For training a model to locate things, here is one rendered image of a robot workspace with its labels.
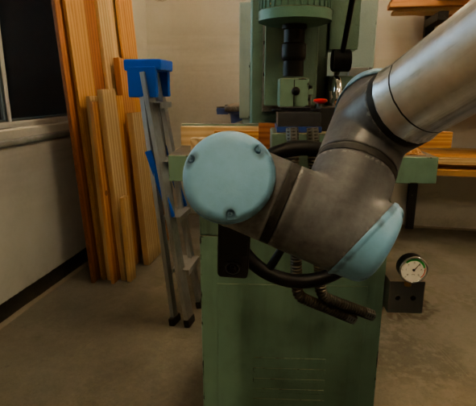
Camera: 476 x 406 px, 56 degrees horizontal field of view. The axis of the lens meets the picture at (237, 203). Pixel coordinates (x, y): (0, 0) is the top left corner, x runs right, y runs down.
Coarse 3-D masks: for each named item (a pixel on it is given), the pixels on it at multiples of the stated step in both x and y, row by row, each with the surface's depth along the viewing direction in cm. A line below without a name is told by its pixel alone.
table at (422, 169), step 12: (168, 156) 100; (180, 156) 100; (408, 156) 98; (420, 156) 98; (432, 156) 98; (168, 168) 101; (180, 168) 100; (408, 168) 98; (420, 168) 98; (432, 168) 98; (180, 180) 101; (396, 180) 99; (408, 180) 99; (420, 180) 99; (432, 180) 98
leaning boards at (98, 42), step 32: (64, 0) 214; (96, 0) 247; (128, 0) 283; (64, 32) 219; (96, 32) 249; (128, 32) 283; (64, 64) 218; (96, 64) 249; (64, 96) 221; (96, 96) 230; (128, 96) 268; (96, 128) 224; (128, 128) 251; (96, 160) 228; (128, 160) 259; (96, 192) 241; (128, 192) 259; (96, 224) 241; (128, 224) 241; (96, 256) 248; (128, 256) 242
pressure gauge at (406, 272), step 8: (408, 256) 97; (416, 256) 97; (400, 264) 97; (408, 264) 97; (416, 264) 97; (424, 264) 97; (400, 272) 97; (408, 272) 98; (416, 272) 97; (424, 272) 97; (408, 280) 98; (416, 280) 98
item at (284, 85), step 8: (280, 80) 106; (288, 80) 106; (296, 80) 105; (304, 80) 105; (280, 88) 106; (288, 88) 106; (304, 88) 106; (280, 96) 107; (288, 96) 106; (296, 96) 106; (304, 96) 106; (280, 104) 107; (288, 104) 107; (296, 104) 107; (304, 104) 107
